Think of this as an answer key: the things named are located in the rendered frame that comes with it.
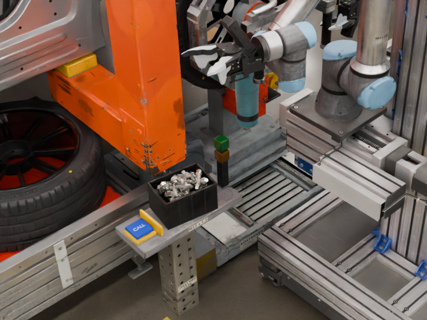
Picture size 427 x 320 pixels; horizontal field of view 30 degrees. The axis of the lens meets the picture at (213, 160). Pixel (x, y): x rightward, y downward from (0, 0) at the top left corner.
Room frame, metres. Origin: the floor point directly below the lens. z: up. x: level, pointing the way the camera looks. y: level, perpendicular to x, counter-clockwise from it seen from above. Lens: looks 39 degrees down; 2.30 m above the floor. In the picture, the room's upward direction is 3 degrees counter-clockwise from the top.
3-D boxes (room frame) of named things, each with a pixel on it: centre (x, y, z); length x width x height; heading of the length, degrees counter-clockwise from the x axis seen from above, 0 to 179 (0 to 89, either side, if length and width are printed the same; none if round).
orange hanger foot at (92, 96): (2.52, 0.41, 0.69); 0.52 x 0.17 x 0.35; 38
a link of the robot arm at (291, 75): (1.87, -0.22, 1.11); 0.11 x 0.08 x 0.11; 26
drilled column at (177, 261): (2.03, 0.15, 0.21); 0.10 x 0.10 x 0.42; 38
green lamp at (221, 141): (2.17, -0.03, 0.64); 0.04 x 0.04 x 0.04; 38
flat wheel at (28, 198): (2.39, 0.75, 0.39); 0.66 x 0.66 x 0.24
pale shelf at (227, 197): (2.05, 0.12, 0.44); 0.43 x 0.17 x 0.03; 128
